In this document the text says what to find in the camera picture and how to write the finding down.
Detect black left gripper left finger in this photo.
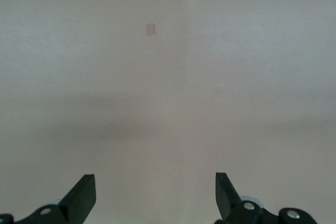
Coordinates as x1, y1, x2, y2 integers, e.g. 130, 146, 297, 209
0, 174, 97, 224

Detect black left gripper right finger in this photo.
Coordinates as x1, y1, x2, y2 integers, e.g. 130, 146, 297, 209
215, 172, 319, 224

